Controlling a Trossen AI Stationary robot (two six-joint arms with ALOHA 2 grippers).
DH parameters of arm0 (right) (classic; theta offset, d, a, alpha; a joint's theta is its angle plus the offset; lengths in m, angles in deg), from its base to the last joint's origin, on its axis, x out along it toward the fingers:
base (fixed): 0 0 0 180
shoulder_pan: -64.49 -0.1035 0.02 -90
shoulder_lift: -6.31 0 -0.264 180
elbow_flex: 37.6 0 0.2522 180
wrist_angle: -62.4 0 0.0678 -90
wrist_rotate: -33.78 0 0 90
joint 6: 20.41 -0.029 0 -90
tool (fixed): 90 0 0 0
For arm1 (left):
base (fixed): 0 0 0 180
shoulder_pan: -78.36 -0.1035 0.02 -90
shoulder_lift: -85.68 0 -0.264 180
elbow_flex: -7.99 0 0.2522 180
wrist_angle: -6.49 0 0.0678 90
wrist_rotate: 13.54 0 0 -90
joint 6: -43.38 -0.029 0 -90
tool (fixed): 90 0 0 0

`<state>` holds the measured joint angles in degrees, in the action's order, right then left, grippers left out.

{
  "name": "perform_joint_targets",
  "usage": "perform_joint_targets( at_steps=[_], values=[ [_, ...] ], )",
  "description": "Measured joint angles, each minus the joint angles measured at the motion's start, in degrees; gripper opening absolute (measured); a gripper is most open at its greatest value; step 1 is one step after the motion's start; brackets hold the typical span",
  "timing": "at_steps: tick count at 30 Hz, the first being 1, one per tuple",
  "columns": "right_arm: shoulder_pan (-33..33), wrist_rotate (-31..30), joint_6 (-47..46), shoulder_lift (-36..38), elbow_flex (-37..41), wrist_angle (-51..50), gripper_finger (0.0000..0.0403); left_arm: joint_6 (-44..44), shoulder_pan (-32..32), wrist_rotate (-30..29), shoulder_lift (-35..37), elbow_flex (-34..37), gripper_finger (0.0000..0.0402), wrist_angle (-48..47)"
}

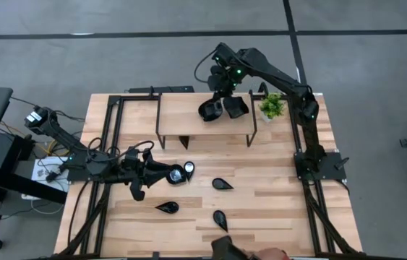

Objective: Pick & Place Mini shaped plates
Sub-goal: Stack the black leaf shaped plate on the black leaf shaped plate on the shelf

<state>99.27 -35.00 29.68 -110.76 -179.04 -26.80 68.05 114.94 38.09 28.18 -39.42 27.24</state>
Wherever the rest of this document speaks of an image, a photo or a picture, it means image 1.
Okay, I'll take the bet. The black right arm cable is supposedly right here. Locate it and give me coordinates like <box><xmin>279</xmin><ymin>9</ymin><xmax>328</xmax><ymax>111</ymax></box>
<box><xmin>193</xmin><ymin>48</ymin><xmax>220</xmax><ymax>85</ymax></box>

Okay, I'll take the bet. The green plant in white pot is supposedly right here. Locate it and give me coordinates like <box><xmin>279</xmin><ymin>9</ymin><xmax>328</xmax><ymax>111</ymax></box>
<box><xmin>258</xmin><ymin>92</ymin><xmax>286</xmax><ymax>124</ymax></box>

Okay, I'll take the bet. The black leaf-shaped mini plate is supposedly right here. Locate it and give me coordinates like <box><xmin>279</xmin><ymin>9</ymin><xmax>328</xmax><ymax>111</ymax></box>
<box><xmin>197</xmin><ymin>97</ymin><xmax>224</xmax><ymax>123</ymax></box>

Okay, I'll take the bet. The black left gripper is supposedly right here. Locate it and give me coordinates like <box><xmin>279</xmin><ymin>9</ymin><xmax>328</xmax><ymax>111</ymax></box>
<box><xmin>116</xmin><ymin>147</ymin><xmax>175</xmax><ymax>202</ymax></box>

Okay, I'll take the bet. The person's hand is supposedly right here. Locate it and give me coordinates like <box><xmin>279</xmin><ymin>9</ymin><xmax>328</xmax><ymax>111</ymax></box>
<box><xmin>248</xmin><ymin>247</ymin><xmax>293</xmax><ymax>260</ymax></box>

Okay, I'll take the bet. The person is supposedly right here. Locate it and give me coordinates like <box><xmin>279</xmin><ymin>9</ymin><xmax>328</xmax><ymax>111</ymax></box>
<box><xmin>210</xmin><ymin>235</ymin><xmax>253</xmax><ymax>260</ymax></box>

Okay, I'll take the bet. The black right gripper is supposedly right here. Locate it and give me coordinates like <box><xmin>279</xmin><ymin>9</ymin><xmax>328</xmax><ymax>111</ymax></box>
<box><xmin>206</xmin><ymin>64</ymin><xmax>243</xmax><ymax>105</ymax></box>

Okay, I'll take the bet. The black square wavy mini plate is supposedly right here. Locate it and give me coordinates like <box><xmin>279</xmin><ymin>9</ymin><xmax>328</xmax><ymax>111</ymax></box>
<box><xmin>223</xmin><ymin>95</ymin><xmax>250</xmax><ymax>119</ymax></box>

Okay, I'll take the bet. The black metal rig frame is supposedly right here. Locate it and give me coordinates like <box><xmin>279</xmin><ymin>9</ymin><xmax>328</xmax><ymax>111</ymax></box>
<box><xmin>53</xmin><ymin>92</ymin><xmax>365</xmax><ymax>260</ymax></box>

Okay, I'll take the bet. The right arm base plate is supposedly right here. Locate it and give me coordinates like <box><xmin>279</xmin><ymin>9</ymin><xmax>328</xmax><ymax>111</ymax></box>
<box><xmin>294</xmin><ymin>150</ymin><xmax>348</xmax><ymax>181</ymax></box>

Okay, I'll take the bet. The wooden shelf with black legs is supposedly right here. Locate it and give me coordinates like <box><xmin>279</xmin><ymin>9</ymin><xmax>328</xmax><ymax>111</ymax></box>
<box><xmin>155</xmin><ymin>92</ymin><xmax>258</xmax><ymax>150</ymax></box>

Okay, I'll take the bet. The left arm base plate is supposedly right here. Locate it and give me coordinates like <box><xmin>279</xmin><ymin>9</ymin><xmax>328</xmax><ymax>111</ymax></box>
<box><xmin>66</xmin><ymin>153</ymin><xmax>120</xmax><ymax>183</ymax></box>

